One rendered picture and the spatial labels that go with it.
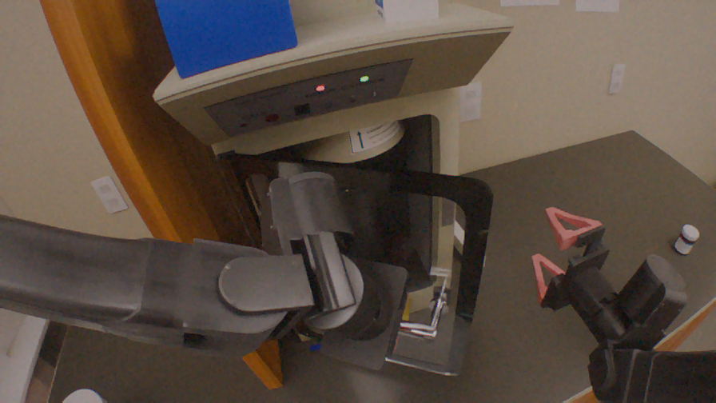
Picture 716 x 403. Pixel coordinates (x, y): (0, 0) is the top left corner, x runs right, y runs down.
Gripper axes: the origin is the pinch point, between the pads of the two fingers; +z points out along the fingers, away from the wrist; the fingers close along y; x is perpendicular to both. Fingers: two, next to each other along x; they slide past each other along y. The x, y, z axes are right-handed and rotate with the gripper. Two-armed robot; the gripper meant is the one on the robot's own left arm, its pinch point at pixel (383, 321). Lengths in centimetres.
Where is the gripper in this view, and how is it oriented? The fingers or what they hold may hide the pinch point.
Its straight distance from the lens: 43.7
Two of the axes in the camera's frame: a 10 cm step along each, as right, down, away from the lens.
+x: 9.2, 1.4, -3.6
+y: -2.7, 8.9, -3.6
